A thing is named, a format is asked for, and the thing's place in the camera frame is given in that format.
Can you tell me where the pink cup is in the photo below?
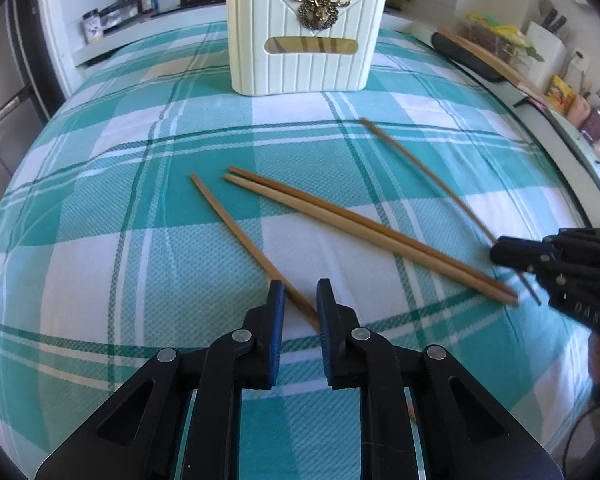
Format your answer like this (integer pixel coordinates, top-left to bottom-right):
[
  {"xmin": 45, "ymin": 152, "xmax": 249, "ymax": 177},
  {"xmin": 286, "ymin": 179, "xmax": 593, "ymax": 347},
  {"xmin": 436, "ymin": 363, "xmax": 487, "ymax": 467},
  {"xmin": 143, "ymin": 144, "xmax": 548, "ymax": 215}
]
[{"xmin": 567, "ymin": 94, "xmax": 592, "ymax": 129}]

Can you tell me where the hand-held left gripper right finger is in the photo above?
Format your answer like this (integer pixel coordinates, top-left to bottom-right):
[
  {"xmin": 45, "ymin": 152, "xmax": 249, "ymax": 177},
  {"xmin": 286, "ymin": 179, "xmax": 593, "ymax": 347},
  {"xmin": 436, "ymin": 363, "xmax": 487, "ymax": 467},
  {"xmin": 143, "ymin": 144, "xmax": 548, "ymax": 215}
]
[{"xmin": 316, "ymin": 277, "xmax": 567, "ymax": 480}]

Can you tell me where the black flat pad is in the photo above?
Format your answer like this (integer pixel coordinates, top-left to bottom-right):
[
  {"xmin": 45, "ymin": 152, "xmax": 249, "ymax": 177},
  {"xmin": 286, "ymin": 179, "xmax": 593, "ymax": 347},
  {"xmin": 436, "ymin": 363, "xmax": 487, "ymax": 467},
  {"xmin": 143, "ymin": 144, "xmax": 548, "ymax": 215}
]
[{"xmin": 431, "ymin": 32, "xmax": 504, "ymax": 82}]

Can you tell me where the white knife block with knives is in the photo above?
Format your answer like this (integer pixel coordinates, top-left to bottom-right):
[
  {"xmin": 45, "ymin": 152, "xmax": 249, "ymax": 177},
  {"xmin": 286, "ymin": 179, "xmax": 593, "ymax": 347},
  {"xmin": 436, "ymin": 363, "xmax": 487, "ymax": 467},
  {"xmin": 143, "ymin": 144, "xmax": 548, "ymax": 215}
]
[{"xmin": 524, "ymin": 8, "xmax": 569, "ymax": 92}]

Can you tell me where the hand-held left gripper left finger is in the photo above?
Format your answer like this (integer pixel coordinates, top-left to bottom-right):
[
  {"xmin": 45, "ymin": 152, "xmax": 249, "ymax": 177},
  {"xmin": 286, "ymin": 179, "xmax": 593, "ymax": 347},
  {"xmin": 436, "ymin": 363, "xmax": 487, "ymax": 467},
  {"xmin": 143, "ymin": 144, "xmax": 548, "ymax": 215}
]
[{"xmin": 34, "ymin": 279, "xmax": 287, "ymax": 480}]

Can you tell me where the yellow packet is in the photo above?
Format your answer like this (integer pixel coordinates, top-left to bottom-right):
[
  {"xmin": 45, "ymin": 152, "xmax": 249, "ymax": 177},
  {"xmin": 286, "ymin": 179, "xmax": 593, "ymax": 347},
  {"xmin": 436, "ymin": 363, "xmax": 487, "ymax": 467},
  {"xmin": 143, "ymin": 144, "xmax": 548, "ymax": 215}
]
[{"xmin": 545, "ymin": 75, "xmax": 579, "ymax": 114}]

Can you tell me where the grey refrigerator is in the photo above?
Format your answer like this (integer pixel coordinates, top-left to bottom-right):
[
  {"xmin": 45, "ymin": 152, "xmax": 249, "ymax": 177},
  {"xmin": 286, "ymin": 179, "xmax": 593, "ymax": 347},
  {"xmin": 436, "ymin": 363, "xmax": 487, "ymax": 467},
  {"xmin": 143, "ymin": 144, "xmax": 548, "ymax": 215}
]
[{"xmin": 0, "ymin": 0, "xmax": 48, "ymax": 206}]

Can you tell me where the purple soap bottle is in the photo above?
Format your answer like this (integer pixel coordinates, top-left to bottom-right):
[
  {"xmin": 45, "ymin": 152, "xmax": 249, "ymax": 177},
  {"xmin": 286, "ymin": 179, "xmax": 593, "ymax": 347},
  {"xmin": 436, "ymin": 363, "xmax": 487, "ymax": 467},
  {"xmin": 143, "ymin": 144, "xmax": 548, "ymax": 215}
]
[{"xmin": 580, "ymin": 104, "xmax": 600, "ymax": 144}]

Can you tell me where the teal plaid tablecloth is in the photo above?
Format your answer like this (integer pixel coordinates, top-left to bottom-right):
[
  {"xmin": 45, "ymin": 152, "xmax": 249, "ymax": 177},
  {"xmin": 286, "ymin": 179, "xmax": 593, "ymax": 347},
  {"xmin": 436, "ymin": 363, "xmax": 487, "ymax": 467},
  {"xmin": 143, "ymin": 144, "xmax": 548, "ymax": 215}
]
[{"xmin": 0, "ymin": 19, "xmax": 600, "ymax": 480}]

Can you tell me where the wire basket with yellow bag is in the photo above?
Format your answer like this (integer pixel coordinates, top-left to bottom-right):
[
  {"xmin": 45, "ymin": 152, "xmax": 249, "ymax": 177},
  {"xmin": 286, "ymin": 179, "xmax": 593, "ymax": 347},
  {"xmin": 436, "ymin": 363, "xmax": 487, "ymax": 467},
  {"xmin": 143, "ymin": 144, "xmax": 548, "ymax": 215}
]
[{"xmin": 464, "ymin": 11, "xmax": 545, "ymax": 63}]

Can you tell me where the wooden cutting board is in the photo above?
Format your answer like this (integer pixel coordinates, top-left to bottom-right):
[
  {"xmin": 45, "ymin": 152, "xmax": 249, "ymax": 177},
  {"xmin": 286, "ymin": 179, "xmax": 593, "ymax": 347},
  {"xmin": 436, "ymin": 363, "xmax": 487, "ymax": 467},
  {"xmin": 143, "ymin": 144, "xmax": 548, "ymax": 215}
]
[{"xmin": 436, "ymin": 26, "xmax": 543, "ymax": 103}]

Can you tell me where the black cable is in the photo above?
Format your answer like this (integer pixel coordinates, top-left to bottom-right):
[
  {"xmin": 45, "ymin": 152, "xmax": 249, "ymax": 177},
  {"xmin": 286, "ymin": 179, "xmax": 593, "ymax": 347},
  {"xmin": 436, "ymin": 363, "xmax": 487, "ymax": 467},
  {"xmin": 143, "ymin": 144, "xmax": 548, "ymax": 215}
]
[{"xmin": 560, "ymin": 384, "xmax": 600, "ymax": 473}]

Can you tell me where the cream ribbed utensil holder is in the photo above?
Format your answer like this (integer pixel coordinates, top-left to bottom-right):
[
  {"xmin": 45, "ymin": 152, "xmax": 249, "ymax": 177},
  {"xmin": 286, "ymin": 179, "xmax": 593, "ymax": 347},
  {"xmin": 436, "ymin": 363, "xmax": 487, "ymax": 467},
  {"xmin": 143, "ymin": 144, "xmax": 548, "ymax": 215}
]
[{"xmin": 226, "ymin": 0, "xmax": 387, "ymax": 97}]

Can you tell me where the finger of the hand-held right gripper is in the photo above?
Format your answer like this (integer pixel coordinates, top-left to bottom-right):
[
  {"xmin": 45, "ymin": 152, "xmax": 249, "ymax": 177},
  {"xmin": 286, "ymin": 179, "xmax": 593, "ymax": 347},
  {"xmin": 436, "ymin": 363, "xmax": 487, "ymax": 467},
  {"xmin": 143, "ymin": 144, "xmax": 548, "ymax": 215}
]
[{"xmin": 489, "ymin": 234, "xmax": 563, "ymax": 281}]

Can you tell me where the white wall socket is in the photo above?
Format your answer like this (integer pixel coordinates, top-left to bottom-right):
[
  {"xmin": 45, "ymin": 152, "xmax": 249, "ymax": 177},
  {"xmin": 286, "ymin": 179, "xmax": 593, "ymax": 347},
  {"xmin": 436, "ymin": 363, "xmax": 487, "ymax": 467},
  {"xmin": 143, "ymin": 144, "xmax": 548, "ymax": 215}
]
[{"xmin": 569, "ymin": 50, "xmax": 589, "ymax": 87}]

